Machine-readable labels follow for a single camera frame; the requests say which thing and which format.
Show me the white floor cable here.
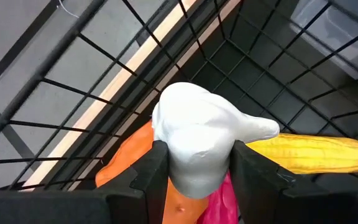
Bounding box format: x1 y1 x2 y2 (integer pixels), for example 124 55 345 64
57 0 81 19

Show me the black wire basket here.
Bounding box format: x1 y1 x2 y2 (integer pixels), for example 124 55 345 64
0 0 358 194

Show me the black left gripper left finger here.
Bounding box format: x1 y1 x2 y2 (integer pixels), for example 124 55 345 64
0 141 170 224

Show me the large white garlic bulb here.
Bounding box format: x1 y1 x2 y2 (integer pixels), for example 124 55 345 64
151 82 281 200

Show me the orange carrot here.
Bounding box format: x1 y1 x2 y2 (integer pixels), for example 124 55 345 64
94 119 209 224

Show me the large red chili pepper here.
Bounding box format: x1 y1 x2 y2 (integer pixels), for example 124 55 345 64
196 170 239 224

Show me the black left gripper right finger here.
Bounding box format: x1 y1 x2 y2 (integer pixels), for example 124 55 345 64
228 140 358 224

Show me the yellow corn cob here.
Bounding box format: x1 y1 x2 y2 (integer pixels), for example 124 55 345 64
246 133 358 175

